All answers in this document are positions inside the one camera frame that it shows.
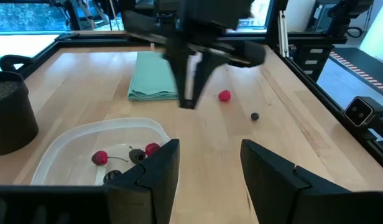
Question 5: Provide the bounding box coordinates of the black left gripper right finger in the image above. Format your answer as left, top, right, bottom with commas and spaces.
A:
241, 139, 351, 224

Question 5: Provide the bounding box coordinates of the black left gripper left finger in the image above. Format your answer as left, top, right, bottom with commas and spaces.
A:
106, 139, 180, 224

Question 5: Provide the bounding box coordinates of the black curved bar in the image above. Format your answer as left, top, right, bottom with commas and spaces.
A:
0, 54, 35, 72

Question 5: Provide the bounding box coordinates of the black drawer cabinet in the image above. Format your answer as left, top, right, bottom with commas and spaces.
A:
295, 43, 328, 82

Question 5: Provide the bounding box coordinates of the black mat striped edge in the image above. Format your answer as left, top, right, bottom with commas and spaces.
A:
330, 46, 383, 97

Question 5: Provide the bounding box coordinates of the black cherry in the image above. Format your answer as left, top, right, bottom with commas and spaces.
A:
103, 169, 123, 184

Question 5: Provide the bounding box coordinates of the red cherry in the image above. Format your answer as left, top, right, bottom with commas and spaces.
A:
91, 150, 129, 166
144, 142, 161, 157

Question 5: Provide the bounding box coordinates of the aluminium frame post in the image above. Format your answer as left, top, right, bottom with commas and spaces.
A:
265, 0, 288, 58

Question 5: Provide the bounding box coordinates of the black silver depth camera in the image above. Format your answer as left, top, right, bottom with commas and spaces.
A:
344, 96, 383, 128

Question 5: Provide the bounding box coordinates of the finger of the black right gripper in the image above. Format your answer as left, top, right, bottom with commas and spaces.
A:
185, 54, 226, 110
166, 54, 188, 108

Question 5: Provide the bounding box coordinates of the black table frame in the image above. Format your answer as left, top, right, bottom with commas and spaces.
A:
0, 29, 383, 174

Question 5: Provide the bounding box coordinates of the red raspberry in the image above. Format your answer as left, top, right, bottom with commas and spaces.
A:
218, 90, 232, 103

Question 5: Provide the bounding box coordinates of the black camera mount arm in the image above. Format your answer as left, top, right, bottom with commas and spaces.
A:
364, 114, 383, 147

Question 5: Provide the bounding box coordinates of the folded green towel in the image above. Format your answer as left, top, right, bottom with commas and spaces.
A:
127, 51, 180, 101

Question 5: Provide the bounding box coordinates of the black plant pot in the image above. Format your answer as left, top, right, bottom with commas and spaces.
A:
0, 70, 39, 157

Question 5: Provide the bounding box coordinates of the blackberry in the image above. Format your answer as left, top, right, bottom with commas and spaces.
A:
128, 145, 147, 165

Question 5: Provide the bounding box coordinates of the clear plastic tupperware container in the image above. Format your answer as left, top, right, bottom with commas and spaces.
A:
30, 117, 172, 187

